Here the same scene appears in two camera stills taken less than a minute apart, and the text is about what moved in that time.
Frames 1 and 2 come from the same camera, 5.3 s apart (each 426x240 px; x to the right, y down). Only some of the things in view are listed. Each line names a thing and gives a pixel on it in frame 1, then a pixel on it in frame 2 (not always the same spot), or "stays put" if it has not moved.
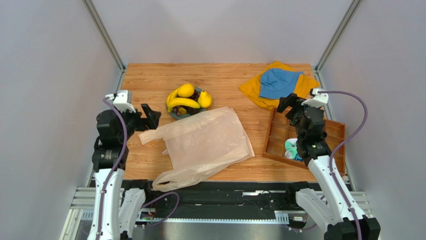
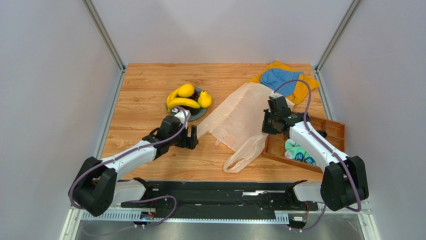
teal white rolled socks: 291,151 stays put
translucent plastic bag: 198,146 → 237,123
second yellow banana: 173,94 stays put
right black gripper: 293,106 → 269,124
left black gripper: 151,121 → 190,142
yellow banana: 183,101 stays put
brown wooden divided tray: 279,130 stays put
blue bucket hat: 275,83 stays put
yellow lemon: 186,90 stays put
